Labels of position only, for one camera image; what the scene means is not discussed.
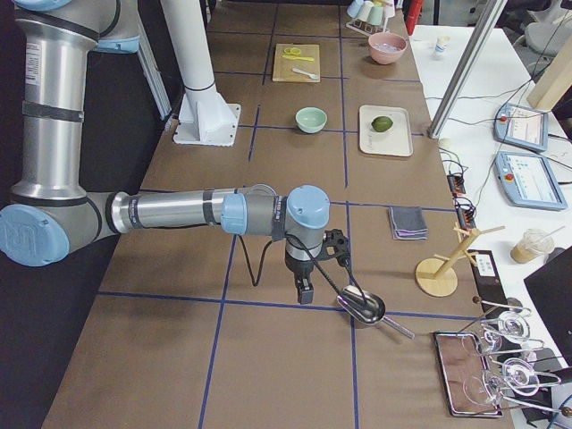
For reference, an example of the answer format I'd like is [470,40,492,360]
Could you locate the white cup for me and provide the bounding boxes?
[357,0,374,21]

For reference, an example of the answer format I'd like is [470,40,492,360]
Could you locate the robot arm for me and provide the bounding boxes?
[1,2,345,315]

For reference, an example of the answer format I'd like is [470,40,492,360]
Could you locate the steel scoop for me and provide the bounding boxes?
[337,285,416,340]

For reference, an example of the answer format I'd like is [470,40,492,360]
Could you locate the wooden mug stand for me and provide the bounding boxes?
[415,223,505,298]

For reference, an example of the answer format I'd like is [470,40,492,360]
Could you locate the white tray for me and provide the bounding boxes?
[358,105,413,157]

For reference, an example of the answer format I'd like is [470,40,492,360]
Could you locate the aluminium frame post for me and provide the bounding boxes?
[427,0,507,139]

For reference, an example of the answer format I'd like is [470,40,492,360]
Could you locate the blue cup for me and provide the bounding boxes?
[347,0,364,19]

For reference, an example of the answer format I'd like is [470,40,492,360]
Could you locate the red object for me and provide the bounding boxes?
[405,0,424,36]

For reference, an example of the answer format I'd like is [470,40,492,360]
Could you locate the white pillar mount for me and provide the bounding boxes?
[161,0,241,147]

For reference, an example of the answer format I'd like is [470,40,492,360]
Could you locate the teach pendant far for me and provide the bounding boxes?
[493,103,549,153]

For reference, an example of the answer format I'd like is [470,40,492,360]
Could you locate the iced coffee cup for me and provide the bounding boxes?
[510,225,565,264]

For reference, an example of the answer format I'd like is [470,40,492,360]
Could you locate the green cup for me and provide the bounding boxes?
[367,2,384,26]

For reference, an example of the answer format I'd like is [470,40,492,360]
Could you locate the white spoon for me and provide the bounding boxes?
[291,68,320,81]

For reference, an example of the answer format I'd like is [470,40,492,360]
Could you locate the yellow plastic knife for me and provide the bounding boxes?
[282,54,315,62]

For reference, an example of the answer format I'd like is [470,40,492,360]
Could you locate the grey folded cloth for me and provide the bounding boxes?
[389,206,428,240]

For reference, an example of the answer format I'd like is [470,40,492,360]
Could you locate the green avocado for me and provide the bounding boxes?
[371,116,393,133]

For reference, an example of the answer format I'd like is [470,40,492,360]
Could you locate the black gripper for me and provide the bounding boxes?
[285,229,349,305]

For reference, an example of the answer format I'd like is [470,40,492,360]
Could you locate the paper cup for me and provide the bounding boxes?
[433,35,450,61]

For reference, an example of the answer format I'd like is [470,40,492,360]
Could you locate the teach pendant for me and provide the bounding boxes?
[494,151,568,211]
[493,103,549,153]

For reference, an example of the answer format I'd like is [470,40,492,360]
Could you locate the mint green bowl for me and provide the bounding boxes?
[295,106,328,134]

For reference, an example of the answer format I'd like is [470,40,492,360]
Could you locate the pink bowl with ice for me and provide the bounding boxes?
[367,31,408,65]

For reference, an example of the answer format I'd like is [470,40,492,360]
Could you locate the teach pendant near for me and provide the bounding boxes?
[494,151,568,211]

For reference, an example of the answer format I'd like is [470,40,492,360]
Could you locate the glass rack tray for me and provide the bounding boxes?
[433,296,571,422]

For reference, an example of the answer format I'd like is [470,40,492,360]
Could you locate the wooden cutting board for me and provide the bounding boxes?
[272,43,321,83]

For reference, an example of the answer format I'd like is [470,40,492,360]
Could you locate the cup rack with wooden handle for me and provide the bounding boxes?
[346,1,395,35]

